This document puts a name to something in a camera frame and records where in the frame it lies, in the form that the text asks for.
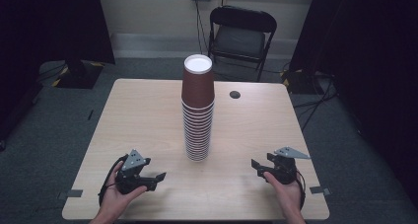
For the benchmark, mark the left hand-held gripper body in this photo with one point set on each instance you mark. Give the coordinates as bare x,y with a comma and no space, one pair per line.
131,171

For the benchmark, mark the grey tape strip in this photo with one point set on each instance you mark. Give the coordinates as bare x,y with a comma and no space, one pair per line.
319,190
72,194

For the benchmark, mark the stack of brown paper cups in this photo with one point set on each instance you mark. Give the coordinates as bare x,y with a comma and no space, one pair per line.
197,95

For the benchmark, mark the black folding chair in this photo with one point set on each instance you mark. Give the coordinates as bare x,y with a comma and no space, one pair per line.
241,39

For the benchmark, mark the black curtain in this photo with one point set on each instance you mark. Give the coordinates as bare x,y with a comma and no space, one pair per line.
371,53
49,23

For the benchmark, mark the person's right hand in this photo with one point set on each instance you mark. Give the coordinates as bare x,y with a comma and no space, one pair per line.
289,196

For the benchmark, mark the small black floor object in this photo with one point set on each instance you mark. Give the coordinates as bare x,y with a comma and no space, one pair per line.
90,114

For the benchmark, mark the person's left hand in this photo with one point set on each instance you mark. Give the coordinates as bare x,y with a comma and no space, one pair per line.
113,199

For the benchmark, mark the black stand base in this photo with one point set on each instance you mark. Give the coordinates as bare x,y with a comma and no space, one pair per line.
304,82
79,74

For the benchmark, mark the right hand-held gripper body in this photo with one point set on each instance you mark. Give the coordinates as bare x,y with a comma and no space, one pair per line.
285,169

